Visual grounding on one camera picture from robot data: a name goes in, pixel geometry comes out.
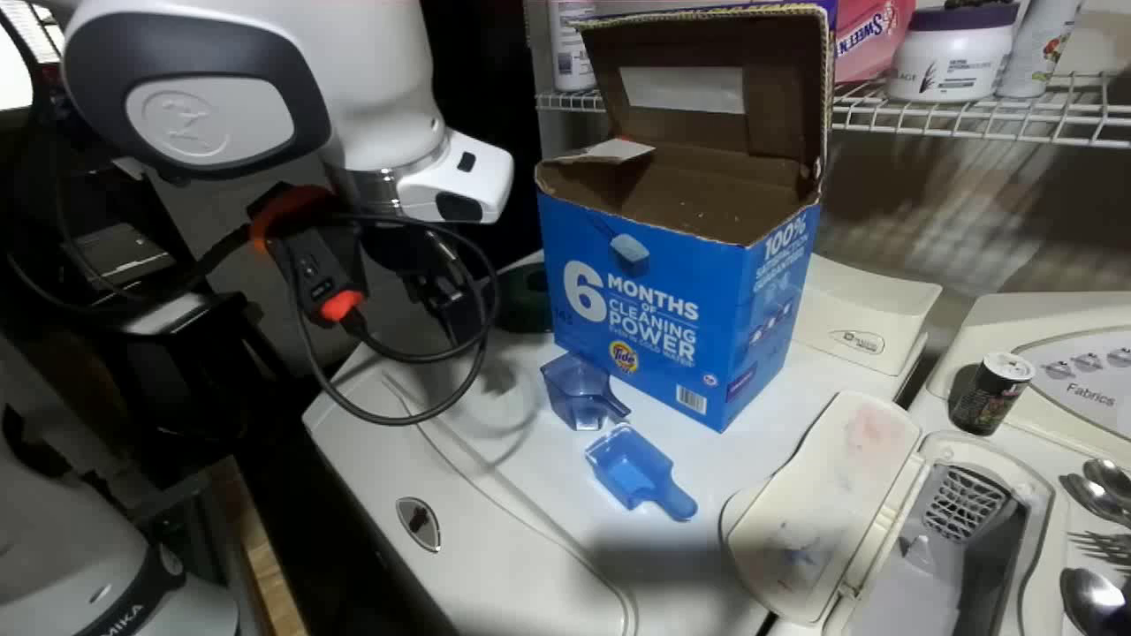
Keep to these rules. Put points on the dark green round disc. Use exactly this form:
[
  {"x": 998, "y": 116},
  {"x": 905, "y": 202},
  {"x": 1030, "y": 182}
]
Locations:
[{"x": 525, "y": 303}]

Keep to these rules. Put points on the blue cardboard detergent box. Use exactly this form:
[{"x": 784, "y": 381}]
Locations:
[{"x": 660, "y": 320}]

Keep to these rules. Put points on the flat black device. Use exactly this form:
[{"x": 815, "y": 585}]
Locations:
[{"x": 119, "y": 256}]

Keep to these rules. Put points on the dark glass jar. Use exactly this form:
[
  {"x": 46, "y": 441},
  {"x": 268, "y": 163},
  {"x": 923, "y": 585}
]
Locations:
[{"x": 988, "y": 394}]

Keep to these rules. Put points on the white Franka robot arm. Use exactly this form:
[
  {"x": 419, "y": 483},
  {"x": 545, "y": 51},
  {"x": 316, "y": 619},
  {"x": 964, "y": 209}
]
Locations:
[{"x": 356, "y": 71}]

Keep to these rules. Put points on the pink cardboard box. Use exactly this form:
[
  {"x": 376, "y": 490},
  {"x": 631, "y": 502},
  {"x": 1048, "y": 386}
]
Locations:
[{"x": 872, "y": 42}]

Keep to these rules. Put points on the cream dryer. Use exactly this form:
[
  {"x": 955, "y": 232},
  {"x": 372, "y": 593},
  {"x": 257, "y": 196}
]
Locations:
[{"x": 990, "y": 323}]

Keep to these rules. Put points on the white washing machine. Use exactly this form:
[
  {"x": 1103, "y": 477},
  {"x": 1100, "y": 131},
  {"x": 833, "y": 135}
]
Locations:
[{"x": 498, "y": 568}]

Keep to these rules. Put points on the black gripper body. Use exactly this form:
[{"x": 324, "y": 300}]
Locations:
[{"x": 443, "y": 288}]

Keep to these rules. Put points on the grey lint screen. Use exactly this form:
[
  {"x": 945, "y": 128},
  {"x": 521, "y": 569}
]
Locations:
[{"x": 968, "y": 501}]

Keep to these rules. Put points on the light blue plastic scoop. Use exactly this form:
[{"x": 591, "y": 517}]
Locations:
[{"x": 631, "y": 472}]

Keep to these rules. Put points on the white tub purple lid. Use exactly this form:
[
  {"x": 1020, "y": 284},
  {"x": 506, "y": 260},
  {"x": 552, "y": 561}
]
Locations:
[{"x": 949, "y": 58}]

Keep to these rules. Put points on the metal fork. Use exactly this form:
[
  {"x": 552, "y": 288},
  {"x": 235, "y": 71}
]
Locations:
[{"x": 1100, "y": 549}]

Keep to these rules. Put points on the black stand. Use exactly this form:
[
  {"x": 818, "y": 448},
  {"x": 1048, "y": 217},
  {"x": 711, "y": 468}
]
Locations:
[{"x": 180, "y": 366}]

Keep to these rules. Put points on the metal spoon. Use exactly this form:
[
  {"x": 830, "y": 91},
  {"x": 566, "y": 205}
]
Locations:
[
  {"x": 1090, "y": 599},
  {"x": 1090, "y": 495},
  {"x": 1111, "y": 476}
]

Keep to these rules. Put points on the dark blue measuring cup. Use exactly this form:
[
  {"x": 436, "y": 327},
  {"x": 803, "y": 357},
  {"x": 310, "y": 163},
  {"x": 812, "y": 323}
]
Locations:
[{"x": 578, "y": 390}]

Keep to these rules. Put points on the tall white bottle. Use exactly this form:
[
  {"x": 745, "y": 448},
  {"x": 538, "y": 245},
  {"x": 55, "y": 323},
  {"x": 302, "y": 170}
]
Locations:
[{"x": 1036, "y": 48}]

